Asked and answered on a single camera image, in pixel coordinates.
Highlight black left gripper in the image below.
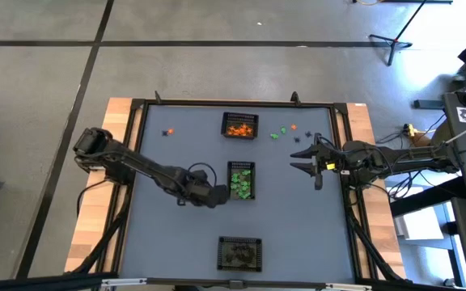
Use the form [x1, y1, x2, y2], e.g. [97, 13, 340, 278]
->
[177, 169, 231, 209]

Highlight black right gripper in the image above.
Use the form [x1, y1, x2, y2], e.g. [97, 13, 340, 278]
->
[290, 133, 341, 191]

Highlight black plastic slotted basket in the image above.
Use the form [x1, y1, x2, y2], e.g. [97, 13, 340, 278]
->
[217, 236, 263, 272]
[227, 160, 256, 200]
[221, 112, 260, 140]

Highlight grey table mat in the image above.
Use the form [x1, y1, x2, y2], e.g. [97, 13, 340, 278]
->
[119, 103, 356, 284]

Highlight white box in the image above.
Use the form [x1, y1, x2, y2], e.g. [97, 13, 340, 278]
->
[393, 205, 452, 242]

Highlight black desk leg bar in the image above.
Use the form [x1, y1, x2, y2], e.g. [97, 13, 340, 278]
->
[390, 176, 466, 217]

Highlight black tripod stand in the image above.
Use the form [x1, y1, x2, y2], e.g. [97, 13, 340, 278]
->
[368, 0, 428, 68]

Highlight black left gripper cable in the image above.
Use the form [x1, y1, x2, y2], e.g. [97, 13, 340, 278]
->
[187, 162, 218, 188]

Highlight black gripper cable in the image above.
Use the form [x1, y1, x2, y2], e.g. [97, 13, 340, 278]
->
[316, 135, 350, 157]
[187, 162, 218, 188]

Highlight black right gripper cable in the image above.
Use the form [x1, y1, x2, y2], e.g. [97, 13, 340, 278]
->
[316, 135, 350, 157]

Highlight black aluminium table frame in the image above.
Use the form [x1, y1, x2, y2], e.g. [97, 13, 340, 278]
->
[69, 96, 410, 291]

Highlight silver metal bracket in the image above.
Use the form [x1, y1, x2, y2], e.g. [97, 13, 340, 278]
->
[100, 277, 148, 288]
[324, 283, 374, 291]

